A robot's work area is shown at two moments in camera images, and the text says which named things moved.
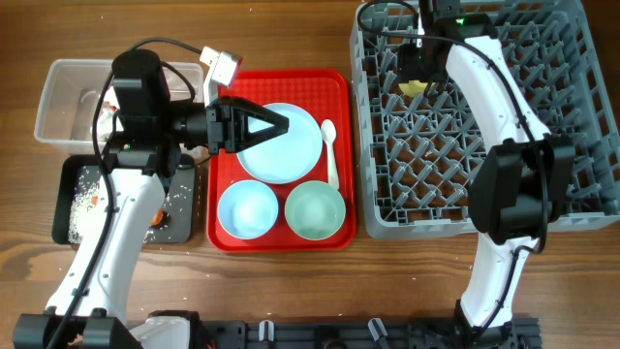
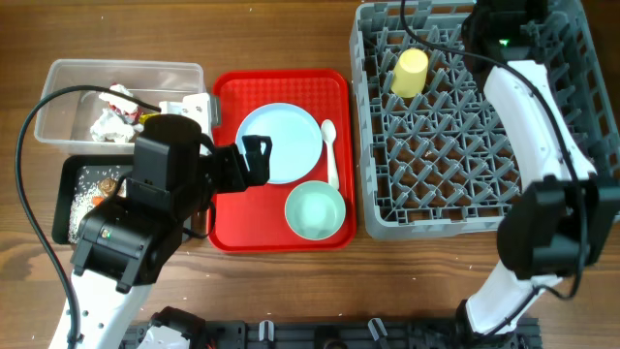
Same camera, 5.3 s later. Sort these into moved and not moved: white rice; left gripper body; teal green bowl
Moved: left gripper body
Not moved: white rice; teal green bowl
